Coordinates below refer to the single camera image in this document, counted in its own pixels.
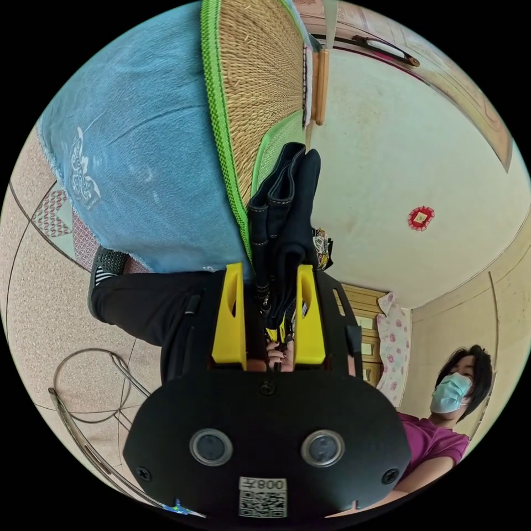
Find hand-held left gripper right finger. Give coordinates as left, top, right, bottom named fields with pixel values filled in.
left=293, top=265, right=326, bottom=366

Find black garment with a print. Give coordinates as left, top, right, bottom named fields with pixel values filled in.
left=311, top=227, right=334, bottom=272

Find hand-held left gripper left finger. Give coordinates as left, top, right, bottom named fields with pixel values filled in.
left=211, top=262, right=248, bottom=371

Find red wall ornament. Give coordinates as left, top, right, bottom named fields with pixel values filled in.
left=407, top=205, right=435, bottom=232

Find black pants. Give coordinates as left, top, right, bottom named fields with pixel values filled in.
left=247, top=141, right=322, bottom=329

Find floral cloth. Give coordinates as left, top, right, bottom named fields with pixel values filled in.
left=376, top=291, right=410, bottom=408

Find person's body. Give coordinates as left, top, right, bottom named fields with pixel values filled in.
left=87, top=246, right=494, bottom=498

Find person's right hand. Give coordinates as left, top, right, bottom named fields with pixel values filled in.
left=264, top=339, right=296, bottom=372

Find metal wire stand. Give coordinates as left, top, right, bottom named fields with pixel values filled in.
left=47, top=348, right=175, bottom=510

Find person's left forearm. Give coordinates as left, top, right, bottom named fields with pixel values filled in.
left=352, top=455, right=458, bottom=518

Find wooden cupboard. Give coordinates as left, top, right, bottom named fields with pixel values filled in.
left=336, top=284, right=392, bottom=389

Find bed with woven mat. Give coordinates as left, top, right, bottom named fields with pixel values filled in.
left=36, top=0, right=331, bottom=275

